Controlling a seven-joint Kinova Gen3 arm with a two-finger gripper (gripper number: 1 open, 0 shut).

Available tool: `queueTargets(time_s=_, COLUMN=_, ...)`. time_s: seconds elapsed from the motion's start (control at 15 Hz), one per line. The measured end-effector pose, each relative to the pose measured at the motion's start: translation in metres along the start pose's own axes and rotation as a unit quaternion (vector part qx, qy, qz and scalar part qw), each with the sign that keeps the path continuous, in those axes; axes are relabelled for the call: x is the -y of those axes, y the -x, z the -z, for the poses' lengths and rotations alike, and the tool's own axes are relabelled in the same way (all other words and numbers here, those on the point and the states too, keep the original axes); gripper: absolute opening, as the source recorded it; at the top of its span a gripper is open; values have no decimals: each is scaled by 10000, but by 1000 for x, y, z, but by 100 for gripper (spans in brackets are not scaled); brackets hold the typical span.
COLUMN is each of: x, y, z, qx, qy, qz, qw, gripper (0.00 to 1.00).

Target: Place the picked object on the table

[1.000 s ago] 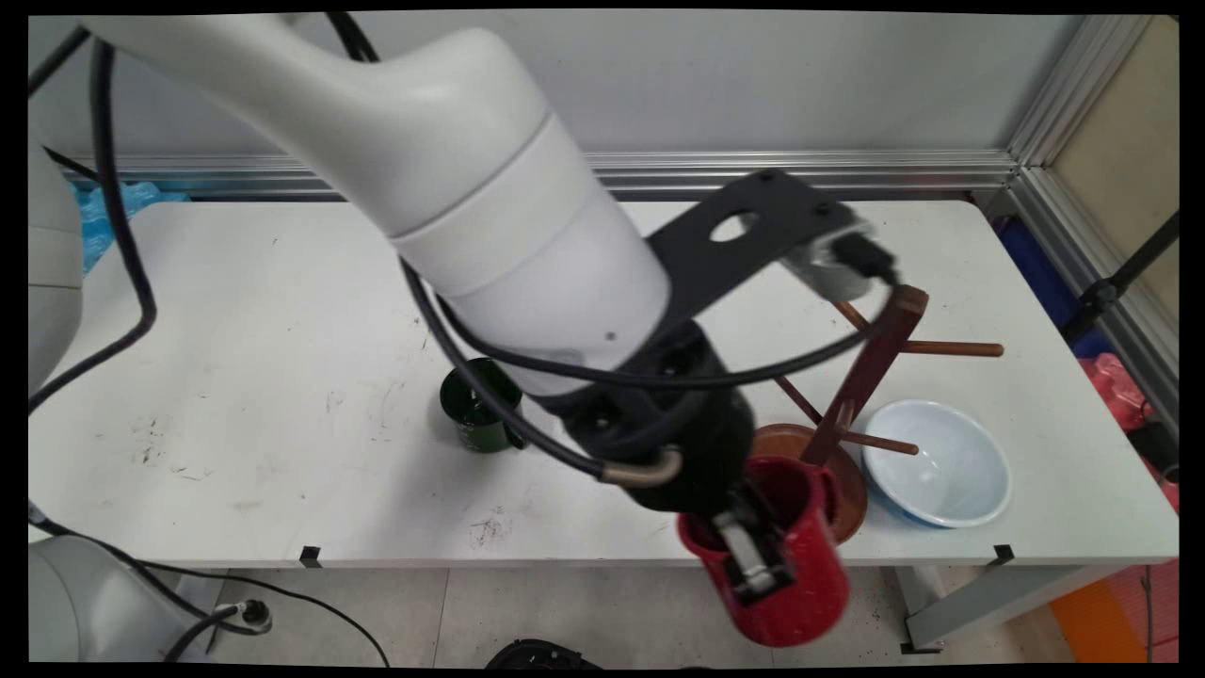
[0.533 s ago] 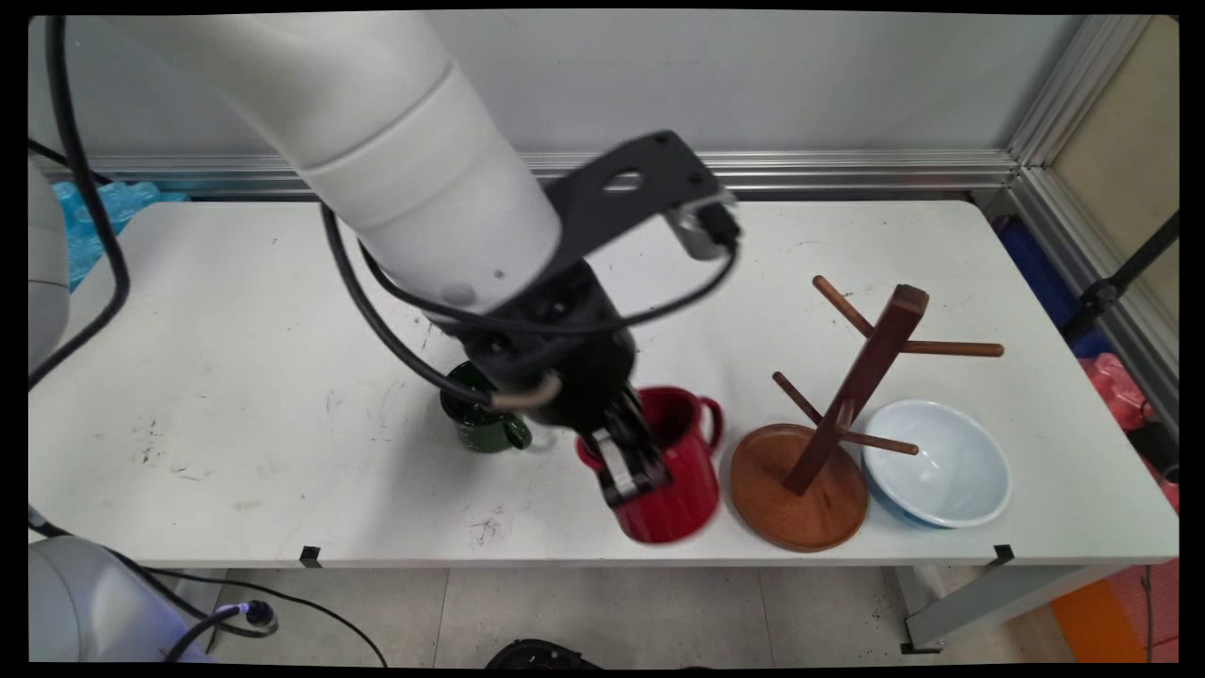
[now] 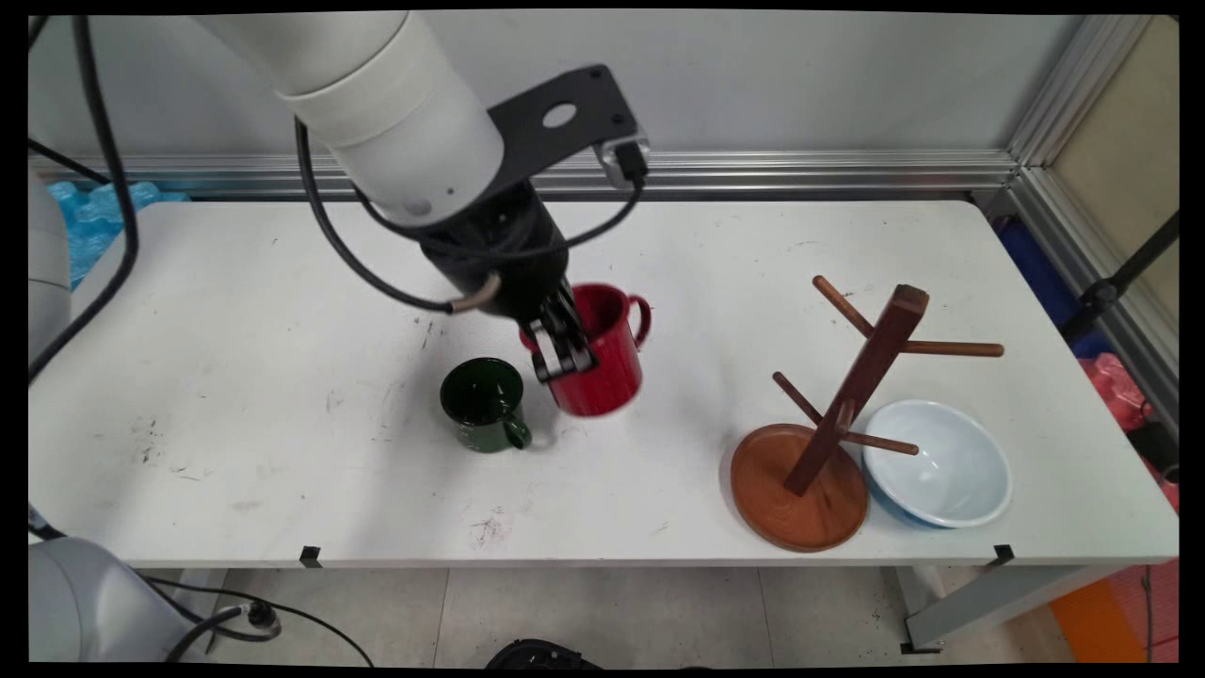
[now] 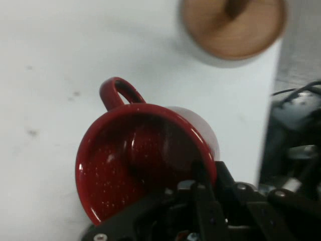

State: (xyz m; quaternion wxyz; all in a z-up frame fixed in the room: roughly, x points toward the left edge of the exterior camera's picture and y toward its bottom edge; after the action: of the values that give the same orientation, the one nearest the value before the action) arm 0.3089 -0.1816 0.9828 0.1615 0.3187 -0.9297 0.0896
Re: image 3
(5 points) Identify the black floor cable with plug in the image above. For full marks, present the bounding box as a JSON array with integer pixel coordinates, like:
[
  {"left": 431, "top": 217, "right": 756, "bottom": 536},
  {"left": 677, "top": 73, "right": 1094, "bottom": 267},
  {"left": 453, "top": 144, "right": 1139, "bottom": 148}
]
[{"left": 141, "top": 574, "right": 376, "bottom": 668}]

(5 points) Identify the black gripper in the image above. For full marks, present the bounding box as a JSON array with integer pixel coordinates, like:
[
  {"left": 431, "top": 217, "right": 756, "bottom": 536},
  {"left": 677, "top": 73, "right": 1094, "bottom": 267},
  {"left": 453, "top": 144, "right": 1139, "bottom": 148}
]
[{"left": 419, "top": 179, "right": 598, "bottom": 384}]

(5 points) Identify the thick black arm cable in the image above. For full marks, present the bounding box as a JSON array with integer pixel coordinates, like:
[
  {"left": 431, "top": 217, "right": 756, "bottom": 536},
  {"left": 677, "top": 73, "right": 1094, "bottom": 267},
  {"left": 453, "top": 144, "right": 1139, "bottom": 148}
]
[{"left": 28, "top": 14, "right": 140, "bottom": 382}]

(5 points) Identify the blue bubble wrap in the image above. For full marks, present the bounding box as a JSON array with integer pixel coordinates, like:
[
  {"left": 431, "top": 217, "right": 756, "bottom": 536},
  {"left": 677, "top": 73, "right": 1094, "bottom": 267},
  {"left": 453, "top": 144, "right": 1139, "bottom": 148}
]
[{"left": 42, "top": 179, "right": 189, "bottom": 283}]

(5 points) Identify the black tripod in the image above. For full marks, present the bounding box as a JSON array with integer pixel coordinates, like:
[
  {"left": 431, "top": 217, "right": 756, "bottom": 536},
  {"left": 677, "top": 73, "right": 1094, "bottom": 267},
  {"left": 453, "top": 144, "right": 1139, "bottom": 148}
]
[{"left": 1062, "top": 212, "right": 1180, "bottom": 342}]

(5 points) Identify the brown wooden mug tree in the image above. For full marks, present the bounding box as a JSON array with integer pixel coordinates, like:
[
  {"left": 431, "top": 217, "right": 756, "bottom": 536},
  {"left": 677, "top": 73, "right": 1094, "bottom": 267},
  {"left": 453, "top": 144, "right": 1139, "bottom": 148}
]
[{"left": 731, "top": 275, "right": 1005, "bottom": 554}]

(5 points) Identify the short aluminium frame rail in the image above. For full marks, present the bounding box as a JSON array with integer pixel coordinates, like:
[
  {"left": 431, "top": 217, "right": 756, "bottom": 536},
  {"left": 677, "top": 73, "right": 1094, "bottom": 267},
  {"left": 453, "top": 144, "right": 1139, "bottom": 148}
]
[{"left": 1007, "top": 165, "right": 1180, "bottom": 444}]

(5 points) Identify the black wrist camera mount plate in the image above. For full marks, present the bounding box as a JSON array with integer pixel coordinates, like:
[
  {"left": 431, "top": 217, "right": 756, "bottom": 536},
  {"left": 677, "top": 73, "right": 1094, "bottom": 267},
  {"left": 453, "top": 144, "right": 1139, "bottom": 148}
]
[{"left": 485, "top": 64, "right": 651, "bottom": 203}]

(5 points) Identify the black cable with metal plug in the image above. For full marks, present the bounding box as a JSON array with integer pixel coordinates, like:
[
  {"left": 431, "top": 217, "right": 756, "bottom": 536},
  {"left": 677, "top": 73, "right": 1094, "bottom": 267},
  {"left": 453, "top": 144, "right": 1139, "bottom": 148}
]
[{"left": 294, "top": 118, "right": 502, "bottom": 314}]

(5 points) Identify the long aluminium frame rail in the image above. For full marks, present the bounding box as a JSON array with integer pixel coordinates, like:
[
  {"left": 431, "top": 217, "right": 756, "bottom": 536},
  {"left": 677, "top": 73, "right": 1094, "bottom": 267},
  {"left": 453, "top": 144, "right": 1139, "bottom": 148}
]
[{"left": 28, "top": 149, "right": 1022, "bottom": 201}]

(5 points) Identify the red speckled enamel mug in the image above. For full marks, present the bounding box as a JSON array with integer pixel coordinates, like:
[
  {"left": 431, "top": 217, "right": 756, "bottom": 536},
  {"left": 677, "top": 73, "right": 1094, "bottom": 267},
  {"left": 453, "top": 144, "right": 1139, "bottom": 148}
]
[{"left": 520, "top": 282, "right": 653, "bottom": 418}]

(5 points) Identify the dark green enamel mug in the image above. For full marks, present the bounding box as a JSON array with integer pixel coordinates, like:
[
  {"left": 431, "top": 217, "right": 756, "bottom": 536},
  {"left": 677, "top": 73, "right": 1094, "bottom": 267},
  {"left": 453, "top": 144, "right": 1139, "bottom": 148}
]
[{"left": 440, "top": 357, "right": 534, "bottom": 455}]

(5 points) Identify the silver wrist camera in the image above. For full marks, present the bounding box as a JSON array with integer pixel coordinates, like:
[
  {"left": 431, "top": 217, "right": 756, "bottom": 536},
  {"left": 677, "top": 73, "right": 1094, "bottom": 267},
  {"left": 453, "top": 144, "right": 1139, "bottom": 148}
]
[{"left": 600, "top": 137, "right": 652, "bottom": 189}]

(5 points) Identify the aluminium frame post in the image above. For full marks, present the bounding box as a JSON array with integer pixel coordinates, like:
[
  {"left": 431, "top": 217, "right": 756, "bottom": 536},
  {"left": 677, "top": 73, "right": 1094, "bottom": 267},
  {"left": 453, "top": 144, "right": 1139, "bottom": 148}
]
[{"left": 1007, "top": 14, "right": 1154, "bottom": 170}]

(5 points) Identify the orange square tag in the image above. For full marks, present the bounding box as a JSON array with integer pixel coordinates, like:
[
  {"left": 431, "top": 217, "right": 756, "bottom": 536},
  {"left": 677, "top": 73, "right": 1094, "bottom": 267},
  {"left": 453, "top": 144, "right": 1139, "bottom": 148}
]
[{"left": 1050, "top": 565, "right": 1154, "bottom": 663}]

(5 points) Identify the light blue bowl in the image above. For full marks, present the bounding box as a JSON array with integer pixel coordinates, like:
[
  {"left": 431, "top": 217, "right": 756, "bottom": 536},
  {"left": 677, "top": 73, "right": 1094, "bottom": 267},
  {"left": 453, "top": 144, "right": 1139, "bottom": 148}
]
[{"left": 861, "top": 398, "right": 1013, "bottom": 529}]

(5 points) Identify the grey table leg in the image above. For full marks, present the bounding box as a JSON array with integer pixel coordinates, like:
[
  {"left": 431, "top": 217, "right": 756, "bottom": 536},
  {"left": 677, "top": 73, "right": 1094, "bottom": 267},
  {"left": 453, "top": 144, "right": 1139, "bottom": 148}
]
[{"left": 894, "top": 565, "right": 1126, "bottom": 654}]

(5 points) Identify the blue box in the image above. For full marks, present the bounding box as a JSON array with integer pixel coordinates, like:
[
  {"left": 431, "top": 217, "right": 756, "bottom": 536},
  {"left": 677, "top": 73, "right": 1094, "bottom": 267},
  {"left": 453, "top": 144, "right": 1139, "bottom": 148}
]
[{"left": 993, "top": 217, "right": 1079, "bottom": 326}]

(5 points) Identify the black object on floor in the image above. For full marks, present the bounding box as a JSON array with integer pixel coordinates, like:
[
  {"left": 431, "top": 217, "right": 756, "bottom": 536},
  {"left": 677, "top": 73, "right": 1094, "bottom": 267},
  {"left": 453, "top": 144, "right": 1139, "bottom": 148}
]
[{"left": 485, "top": 638, "right": 603, "bottom": 670}]

